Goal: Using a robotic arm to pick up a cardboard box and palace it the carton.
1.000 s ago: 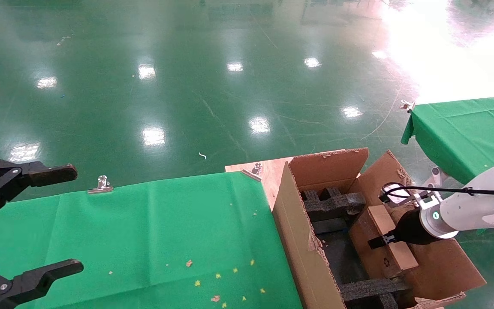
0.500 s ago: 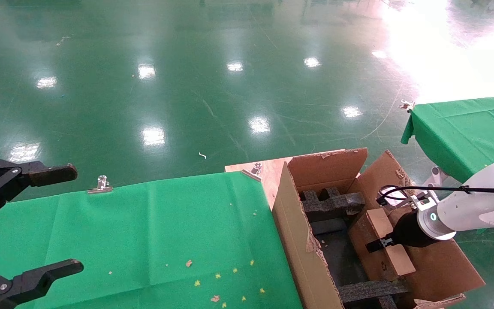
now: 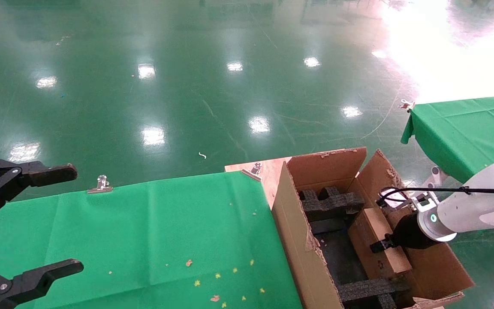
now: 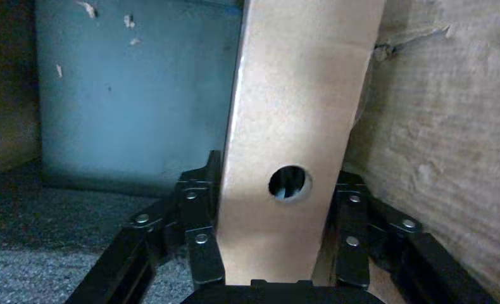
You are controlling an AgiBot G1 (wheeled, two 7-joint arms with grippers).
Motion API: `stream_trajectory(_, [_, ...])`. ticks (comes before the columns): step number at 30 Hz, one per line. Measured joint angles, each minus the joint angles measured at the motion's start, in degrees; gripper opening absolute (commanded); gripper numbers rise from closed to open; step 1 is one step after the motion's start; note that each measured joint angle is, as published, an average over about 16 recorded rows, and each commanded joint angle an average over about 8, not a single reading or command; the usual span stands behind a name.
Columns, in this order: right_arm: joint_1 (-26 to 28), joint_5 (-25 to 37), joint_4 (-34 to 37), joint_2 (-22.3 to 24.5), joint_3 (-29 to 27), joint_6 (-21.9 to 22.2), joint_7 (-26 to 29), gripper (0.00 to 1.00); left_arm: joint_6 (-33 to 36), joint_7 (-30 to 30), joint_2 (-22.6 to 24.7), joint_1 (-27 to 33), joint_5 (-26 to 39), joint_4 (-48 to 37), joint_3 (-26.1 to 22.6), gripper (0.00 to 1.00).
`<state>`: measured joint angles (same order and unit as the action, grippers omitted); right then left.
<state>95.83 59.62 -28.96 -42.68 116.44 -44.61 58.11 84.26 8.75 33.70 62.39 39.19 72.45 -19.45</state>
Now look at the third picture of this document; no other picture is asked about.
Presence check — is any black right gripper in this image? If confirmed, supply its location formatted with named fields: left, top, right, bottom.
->
left=370, top=212, right=434, bottom=254

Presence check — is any long brown cardboard box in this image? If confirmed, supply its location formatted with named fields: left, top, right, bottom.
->
left=349, top=208, right=413, bottom=279

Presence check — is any large open cardboard carton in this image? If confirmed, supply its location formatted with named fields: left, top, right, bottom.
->
left=271, top=147, right=475, bottom=309

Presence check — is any black foam insert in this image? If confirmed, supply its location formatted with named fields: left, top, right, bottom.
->
left=338, top=279, right=406, bottom=309
left=301, top=187, right=364, bottom=221

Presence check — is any green cloth with yellow specks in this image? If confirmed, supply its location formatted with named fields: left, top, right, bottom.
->
left=0, top=171, right=303, bottom=309

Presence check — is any plain green table cloth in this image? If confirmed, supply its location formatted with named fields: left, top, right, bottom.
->
left=401, top=94, right=494, bottom=183

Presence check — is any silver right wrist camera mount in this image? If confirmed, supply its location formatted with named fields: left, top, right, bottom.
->
left=380, top=189, right=434, bottom=213

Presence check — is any white metal table post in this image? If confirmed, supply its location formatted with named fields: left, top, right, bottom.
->
left=426, top=167, right=449, bottom=189

